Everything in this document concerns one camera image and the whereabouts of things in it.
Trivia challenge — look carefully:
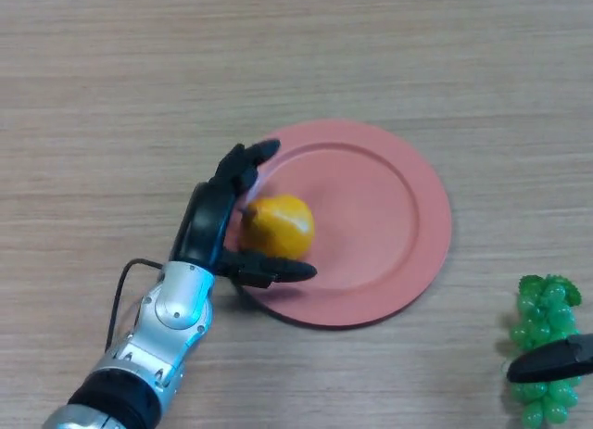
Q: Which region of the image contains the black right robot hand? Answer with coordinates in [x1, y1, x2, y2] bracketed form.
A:
[506, 332, 593, 385]

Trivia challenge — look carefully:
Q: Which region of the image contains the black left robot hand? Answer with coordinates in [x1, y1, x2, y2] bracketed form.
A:
[169, 139, 319, 290]

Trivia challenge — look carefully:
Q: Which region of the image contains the yellow pear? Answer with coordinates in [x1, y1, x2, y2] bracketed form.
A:
[238, 194, 316, 259]

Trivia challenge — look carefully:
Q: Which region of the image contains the pink round plate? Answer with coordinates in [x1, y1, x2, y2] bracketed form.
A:
[230, 118, 453, 331]

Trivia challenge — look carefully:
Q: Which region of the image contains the green grape bunch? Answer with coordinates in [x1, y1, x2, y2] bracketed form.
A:
[498, 273, 584, 425]

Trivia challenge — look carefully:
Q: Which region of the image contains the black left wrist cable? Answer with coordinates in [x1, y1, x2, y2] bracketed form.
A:
[105, 259, 166, 354]

